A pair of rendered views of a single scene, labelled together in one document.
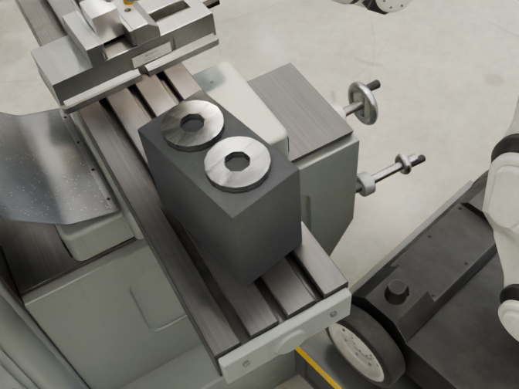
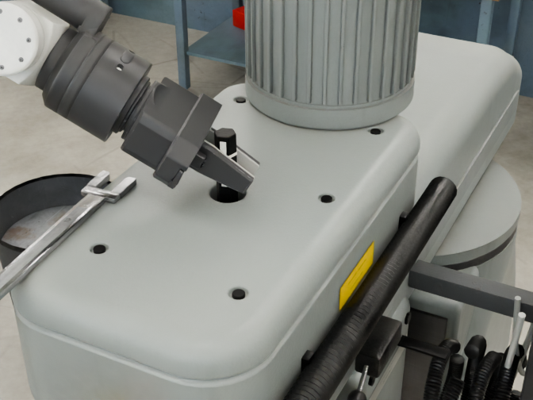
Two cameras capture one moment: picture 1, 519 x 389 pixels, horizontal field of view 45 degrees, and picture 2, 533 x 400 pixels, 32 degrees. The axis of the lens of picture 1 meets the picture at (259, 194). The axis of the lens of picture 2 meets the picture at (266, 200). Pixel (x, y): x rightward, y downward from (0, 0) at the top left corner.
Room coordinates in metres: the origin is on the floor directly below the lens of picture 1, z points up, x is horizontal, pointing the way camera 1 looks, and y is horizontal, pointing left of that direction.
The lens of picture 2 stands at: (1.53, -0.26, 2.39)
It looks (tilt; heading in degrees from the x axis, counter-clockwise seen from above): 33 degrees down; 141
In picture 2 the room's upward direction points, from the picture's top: straight up
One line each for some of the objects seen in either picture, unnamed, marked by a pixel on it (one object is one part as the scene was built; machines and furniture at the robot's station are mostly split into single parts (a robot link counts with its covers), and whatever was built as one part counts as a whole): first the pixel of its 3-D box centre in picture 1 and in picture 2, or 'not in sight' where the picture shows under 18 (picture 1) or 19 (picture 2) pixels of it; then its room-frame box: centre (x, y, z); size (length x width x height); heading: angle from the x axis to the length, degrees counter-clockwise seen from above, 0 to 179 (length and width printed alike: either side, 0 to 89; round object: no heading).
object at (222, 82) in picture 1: (157, 149); not in sight; (0.89, 0.20, 0.82); 0.50 x 0.35 x 0.12; 114
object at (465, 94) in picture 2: not in sight; (389, 160); (0.69, 0.66, 1.66); 0.80 x 0.23 x 0.20; 114
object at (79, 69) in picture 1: (123, 37); not in sight; (1.03, 0.23, 1.01); 0.35 x 0.15 x 0.11; 117
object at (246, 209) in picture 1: (222, 185); not in sight; (0.59, 0.05, 1.06); 0.22 x 0.12 x 0.20; 36
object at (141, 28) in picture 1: (131, 17); not in sight; (1.04, 0.21, 1.05); 0.12 x 0.06 x 0.04; 27
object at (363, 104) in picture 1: (351, 109); not in sight; (1.10, -0.25, 0.66); 0.16 x 0.12 x 0.12; 114
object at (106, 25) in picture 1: (102, 18); not in sight; (1.01, 0.26, 1.07); 0.06 x 0.05 x 0.06; 27
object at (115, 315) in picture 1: (194, 237); not in sight; (0.90, 0.18, 0.46); 0.80 x 0.30 x 0.60; 114
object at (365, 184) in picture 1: (390, 170); not in sight; (0.98, -0.34, 0.54); 0.22 x 0.06 x 0.06; 114
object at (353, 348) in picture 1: (363, 344); not in sight; (0.54, -0.18, 0.50); 0.20 x 0.05 x 0.20; 36
